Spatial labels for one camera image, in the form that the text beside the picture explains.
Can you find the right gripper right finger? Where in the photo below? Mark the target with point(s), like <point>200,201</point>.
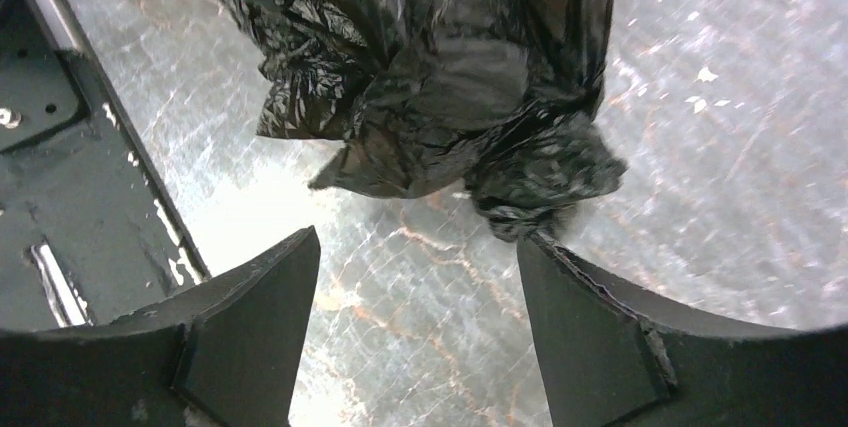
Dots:
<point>612,353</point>

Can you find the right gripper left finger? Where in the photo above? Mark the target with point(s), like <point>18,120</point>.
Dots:
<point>223,353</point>

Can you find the black trash bag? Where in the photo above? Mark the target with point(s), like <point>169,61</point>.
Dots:
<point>499,95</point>

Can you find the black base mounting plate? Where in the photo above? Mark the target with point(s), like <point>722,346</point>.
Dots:
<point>88,232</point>

